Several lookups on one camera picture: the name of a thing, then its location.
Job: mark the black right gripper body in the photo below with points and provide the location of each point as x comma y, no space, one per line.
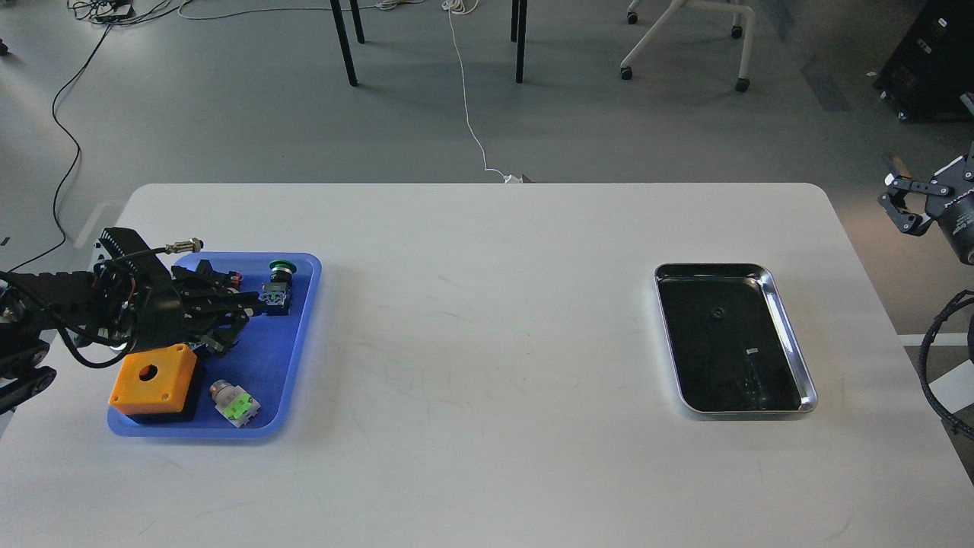
955,219

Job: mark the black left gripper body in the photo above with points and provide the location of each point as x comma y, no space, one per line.
160,314

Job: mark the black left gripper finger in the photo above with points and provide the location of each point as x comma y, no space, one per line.
215,337
201,305

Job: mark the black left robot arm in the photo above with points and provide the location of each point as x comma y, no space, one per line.
129,299

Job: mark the blue plastic tray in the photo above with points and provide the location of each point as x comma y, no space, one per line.
264,361

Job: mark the silver button green contact block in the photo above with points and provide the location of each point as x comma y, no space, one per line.
233,403

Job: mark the orange and black button box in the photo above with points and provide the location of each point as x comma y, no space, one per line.
158,386

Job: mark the black equipment case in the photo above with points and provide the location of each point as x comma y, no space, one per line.
931,67

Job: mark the white wheeled chair base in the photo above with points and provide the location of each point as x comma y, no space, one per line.
693,23

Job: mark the silver metal tray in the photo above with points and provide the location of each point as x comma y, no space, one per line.
748,365

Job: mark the black table legs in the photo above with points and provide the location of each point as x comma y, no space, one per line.
518,25

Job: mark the black selector switch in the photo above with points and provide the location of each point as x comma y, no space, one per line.
228,281

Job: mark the green push button switch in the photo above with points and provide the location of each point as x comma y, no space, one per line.
276,293

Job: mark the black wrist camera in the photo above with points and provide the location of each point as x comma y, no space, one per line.
116,249

